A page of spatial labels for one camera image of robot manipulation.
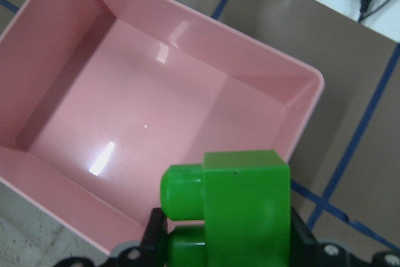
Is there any pink plastic box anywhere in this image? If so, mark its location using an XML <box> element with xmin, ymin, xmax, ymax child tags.
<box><xmin>1</xmin><ymin>0</ymin><xmax>324</xmax><ymax>253</ymax></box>

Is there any green toy block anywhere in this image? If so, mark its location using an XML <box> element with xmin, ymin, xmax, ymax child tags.
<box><xmin>160</xmin><ymin>150</ymin><xmax>291</xmax><ymax>266</ymax></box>

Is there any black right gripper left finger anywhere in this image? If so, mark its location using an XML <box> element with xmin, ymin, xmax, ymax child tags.
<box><xmin>141</xmin><ymin>208</ymin><xmax>168</xmax><ymax>266</ymax></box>

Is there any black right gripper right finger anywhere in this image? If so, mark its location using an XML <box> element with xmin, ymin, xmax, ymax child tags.
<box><xmin>289</xmin><ymin>207</ymin><xmax>318</xmax><ymax>267</ymax></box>

